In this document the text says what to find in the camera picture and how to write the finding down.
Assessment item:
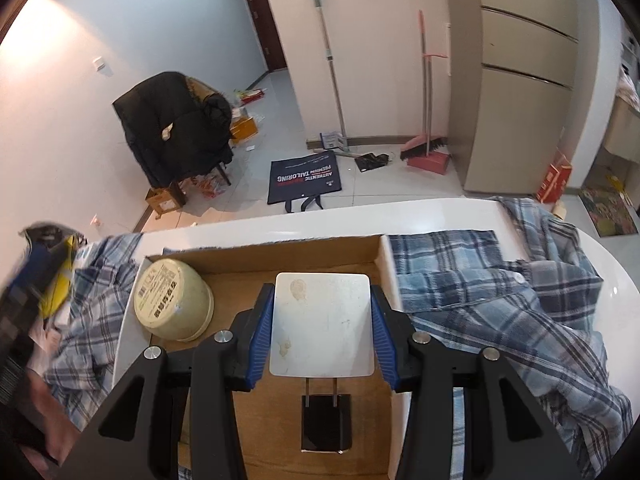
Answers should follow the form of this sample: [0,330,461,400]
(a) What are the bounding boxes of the blue plaid shirt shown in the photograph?
[42,196,633,480]

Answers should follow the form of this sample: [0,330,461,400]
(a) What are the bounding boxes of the red paper box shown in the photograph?
[536,152,573,204]

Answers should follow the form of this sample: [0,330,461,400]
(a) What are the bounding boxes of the green-handled mop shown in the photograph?
[306,0,351,153]

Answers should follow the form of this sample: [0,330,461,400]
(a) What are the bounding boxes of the beige refrigerator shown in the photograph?
[442,0,601,196]

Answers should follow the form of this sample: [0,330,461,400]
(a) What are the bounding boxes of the pink cloth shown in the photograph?
[616,67,640,106]

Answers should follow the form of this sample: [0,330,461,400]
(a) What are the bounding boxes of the red broom and dustpan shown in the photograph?
[400,9,446,162]

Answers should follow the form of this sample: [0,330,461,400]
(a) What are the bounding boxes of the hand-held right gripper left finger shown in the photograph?
[59,282,275,480]

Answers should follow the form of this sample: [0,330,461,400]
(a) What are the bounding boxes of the round cream tin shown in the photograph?
[133,258,215,342]

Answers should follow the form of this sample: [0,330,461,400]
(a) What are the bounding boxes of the black crumpled bag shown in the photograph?
[355,152,391,172]

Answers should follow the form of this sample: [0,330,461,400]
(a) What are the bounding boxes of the red printed wrapper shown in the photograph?
[192,172,227,199]

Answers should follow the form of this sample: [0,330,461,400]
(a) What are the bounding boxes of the beige sink cabinet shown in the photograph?
[602,95,640,171]

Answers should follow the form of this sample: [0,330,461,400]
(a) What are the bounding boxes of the white stand mirror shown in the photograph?
[269,272,376,455]

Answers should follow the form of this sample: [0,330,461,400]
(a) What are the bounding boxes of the person's left hand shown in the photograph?
[22,375,83,466]

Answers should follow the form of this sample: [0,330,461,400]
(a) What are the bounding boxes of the small brown cardboard box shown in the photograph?
[146,187,181,220]

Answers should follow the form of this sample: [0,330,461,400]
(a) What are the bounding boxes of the yellow bag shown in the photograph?
[42,240,82,319]

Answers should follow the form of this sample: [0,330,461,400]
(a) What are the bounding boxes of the grey cloth bag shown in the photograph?
[20,222,87,251]

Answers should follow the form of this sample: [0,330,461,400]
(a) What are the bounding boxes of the navy tote bag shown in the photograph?
[266,150,343,213]

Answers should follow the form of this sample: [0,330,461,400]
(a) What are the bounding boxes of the patterned floor mat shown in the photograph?
[579,185,640,237]

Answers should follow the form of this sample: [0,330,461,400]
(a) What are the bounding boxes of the dark brown door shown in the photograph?
[235,0,288,72]

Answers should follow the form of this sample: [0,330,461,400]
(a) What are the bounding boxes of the orange cardboard box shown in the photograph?
[229,116,260,142]

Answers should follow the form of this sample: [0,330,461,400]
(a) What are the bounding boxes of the black jacket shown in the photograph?
[112,72,235,188]

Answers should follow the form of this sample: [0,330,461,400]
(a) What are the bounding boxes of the shallow cardboard box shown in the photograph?
[115,234,406,480]

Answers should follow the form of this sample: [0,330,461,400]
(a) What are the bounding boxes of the red green packet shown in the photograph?
[232,87,266,106]

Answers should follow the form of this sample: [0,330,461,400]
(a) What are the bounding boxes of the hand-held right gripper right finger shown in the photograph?
[369,284,583,480]

